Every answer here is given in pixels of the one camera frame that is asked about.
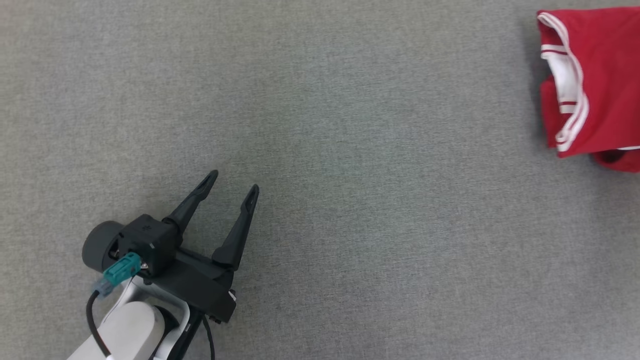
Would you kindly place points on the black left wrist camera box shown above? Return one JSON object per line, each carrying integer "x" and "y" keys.
{"x": 150, "y": 242}

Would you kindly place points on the teal left camera connector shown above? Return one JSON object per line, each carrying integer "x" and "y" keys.
{"x": 120, "y": 270}

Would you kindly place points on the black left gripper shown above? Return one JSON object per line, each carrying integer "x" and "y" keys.
{"x": 200, "y": 287}

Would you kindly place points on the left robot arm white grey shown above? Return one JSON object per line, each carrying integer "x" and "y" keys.
{"x": 130, "y": 330}

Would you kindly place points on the red basketball jersey number 23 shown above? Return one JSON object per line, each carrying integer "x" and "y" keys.
{"x": 610, "y": 75}

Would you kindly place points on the grey fabric sofa cushion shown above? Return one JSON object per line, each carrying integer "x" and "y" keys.
{"x": 375, "y": 225}

